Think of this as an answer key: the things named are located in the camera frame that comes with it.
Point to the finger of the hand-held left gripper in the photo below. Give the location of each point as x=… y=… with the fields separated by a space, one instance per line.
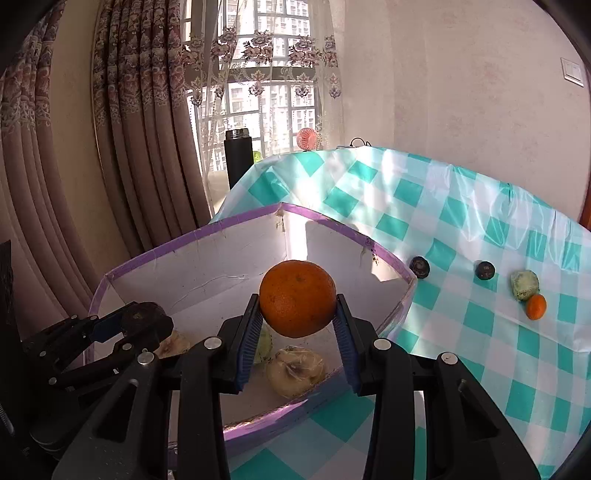
x=106 y=326
x=106 y=362

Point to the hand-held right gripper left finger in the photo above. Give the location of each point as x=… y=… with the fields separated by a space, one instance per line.
x=249 y=346

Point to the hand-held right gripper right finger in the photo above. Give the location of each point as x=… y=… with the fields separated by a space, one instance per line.
x=348 y=346

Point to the plastic-wrapped green kiwi half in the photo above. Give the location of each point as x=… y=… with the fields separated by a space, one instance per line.
x=524 y=285
x=264 y=347

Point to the dark dried mushroom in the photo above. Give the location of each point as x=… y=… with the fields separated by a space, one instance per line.
x=420 y=267
x=485 y=271
x=145 y=318

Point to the plastic-wrapped yellow apple half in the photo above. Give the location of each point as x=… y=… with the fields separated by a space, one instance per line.
x=178 y=344
x=295 y=373

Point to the orange tangerine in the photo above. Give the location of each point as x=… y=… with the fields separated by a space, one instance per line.
x=536 y=307
x=295 y=295

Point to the purple cardboard box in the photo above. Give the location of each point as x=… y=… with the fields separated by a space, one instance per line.
x=221 y=277

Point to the teal checked tablecloth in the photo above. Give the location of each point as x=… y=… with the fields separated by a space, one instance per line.
x=461 y=230

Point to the black thermos bottle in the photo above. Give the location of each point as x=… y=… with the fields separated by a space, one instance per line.
x=238 y=161

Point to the brown patterned curtain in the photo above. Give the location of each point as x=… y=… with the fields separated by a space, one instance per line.
x=138 y=138

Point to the pink desk fan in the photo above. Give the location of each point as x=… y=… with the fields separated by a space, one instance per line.
x=307 y=138

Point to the window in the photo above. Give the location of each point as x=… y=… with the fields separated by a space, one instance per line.
x=277 y=115

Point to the sheer lace curtain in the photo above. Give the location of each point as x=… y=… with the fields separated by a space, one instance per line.
x=277 y=50

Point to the wooden door frame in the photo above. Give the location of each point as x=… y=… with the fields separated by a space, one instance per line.
x=587 y=207

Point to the white wall switch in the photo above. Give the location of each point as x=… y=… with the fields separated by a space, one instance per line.
x=572 y=71

